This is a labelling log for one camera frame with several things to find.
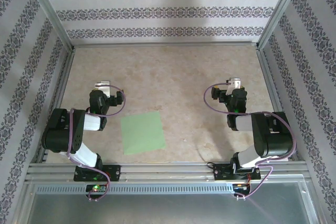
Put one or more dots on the green paper sheet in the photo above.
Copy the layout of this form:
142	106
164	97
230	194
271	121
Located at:
143	133

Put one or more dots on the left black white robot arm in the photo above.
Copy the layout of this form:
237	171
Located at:
60	129

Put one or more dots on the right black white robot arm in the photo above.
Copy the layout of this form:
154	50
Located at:
273	134

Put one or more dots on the grey metal sheet panel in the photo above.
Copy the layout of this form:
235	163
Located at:
168	208

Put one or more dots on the circuit board with green light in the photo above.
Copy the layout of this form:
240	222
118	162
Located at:
95	188

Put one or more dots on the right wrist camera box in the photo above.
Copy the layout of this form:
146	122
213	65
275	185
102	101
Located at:
235	81

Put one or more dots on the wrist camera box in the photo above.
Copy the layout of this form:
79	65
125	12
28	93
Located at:
235	81
103	84

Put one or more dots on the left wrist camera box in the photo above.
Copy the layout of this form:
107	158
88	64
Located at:
103	84

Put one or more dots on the right aluminium side rail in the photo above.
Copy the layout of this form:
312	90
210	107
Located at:
268	77

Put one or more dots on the aluminium side rail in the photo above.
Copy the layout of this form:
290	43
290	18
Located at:
62	82
268	77

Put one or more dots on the left aluminium side rail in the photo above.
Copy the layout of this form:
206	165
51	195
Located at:
62	82

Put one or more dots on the aluminium rail along patterned wall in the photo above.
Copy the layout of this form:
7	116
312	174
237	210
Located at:
165	44

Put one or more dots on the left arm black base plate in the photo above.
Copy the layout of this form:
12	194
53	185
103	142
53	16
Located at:
115	172

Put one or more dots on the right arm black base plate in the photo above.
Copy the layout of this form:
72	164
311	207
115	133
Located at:
220	174

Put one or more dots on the long aluminium mounting rail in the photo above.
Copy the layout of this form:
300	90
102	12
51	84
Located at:
168	171

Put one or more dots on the right aluminium corner post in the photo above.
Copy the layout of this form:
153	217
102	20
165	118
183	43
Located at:
281	9

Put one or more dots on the aluminium corner post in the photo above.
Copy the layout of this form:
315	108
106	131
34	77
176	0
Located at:
281	9
49	9

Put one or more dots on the left aluminium corner post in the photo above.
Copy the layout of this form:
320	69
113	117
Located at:
49	9

